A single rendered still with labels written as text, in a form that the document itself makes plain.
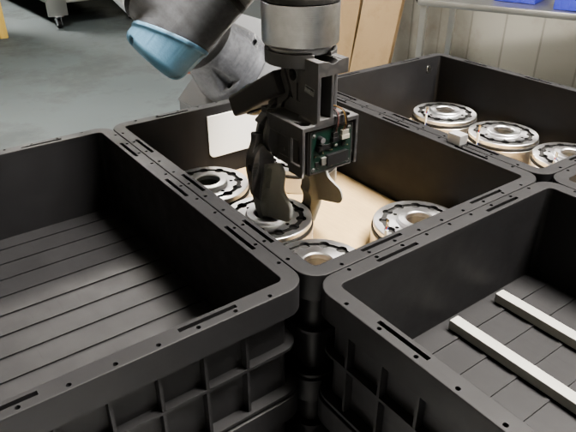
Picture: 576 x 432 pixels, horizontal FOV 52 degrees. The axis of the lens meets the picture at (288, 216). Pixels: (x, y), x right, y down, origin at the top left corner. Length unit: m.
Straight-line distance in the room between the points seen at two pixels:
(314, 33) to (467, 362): 0.32
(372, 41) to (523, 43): 0.81
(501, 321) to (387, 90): 0.51
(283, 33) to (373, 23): 2.97
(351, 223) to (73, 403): 0.43
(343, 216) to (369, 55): 2.83
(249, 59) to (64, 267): 0.57
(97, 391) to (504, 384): 0.32
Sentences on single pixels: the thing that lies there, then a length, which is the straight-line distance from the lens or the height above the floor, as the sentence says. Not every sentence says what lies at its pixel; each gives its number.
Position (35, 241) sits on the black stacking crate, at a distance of 0.74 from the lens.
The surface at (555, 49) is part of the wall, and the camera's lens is 3.42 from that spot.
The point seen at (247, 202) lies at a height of 0.86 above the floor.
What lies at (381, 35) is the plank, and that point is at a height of 0.44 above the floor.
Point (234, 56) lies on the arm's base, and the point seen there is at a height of 0.92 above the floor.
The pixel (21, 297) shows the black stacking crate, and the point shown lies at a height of 0.83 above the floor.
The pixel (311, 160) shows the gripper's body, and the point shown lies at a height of 0.95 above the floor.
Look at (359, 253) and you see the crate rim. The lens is 0.47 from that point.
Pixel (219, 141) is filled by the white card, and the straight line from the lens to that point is 0.82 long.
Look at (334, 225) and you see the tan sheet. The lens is 0.71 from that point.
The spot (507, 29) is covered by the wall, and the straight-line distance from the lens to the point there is 3.55.
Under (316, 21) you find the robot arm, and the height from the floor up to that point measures 1.08.
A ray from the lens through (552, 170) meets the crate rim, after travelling 0.67.
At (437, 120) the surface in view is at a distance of 0.96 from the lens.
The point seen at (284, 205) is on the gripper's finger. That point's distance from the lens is 0.62.
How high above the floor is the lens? 1.19
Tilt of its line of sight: 30 degrees down
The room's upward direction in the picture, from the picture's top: straight up
